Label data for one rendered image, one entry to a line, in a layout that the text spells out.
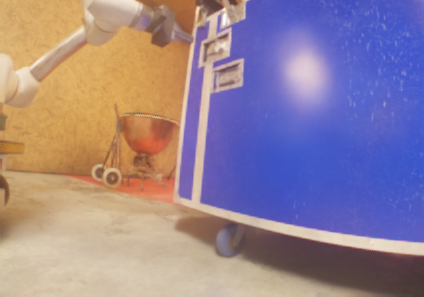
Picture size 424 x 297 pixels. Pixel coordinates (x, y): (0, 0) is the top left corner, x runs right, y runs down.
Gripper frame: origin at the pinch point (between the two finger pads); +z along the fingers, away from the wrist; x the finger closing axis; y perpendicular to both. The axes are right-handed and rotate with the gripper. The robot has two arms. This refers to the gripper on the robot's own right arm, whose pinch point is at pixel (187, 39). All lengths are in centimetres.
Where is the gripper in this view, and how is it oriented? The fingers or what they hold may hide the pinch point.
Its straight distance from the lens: 88.4
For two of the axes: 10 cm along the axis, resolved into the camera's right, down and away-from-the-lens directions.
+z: 7.3, 1.5, 6.7
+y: -6.8, 0.3, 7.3
